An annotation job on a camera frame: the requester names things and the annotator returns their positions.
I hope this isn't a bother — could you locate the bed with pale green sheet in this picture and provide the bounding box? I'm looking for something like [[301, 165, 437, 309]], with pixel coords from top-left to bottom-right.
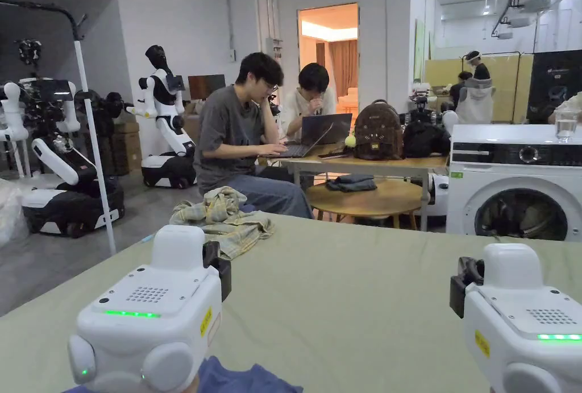
[[0, 210, 582, 393]]

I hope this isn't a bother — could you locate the group of people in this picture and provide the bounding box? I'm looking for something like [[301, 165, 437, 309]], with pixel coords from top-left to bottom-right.
[[456, 50, 497, 125]]

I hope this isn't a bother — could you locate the blue garment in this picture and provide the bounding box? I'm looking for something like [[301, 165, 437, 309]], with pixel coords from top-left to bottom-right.
[[196, 355, 304, 393]]

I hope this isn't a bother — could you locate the dark monitor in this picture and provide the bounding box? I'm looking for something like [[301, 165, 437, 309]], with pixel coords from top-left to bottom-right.
[[187, 74, 227, 102]]

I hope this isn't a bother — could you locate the stack of cartons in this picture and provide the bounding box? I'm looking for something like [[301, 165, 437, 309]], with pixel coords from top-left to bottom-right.
[[111, 122, 143, 176]]

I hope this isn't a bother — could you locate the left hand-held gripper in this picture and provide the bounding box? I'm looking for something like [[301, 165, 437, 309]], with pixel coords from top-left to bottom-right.
[[67, 224, 232, 393]]

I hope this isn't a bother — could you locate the yellow plaid shirt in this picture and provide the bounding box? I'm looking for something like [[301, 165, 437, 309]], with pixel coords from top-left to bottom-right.
[[169, 185, 276, 261]]

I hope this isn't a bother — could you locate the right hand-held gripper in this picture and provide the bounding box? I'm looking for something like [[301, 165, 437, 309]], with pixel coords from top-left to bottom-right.
[[450, 242, 582, 393]]

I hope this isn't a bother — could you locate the wooden table with laptops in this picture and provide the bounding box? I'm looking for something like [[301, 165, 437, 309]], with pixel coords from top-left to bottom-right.
[[256, 99, 452, 231]]

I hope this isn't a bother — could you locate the white humanoid robot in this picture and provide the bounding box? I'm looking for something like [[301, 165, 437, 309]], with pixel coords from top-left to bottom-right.
[[124, 44, 199, 190]]

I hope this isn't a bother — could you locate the white and black wheeled robot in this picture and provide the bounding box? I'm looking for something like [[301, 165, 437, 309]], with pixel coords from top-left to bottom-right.
[[0, 38, 126, 237]]

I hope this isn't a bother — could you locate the round low wooden table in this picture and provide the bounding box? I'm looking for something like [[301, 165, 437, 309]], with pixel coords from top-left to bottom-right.
[[306, 173, 425, 231]]

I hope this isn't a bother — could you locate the white washing machine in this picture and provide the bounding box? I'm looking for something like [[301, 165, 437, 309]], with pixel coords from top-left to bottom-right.
[[445, 108, 582, 243]]

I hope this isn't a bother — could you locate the white pole stand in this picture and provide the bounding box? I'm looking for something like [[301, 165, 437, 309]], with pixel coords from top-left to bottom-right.
[[0, 0, 117, 257]]

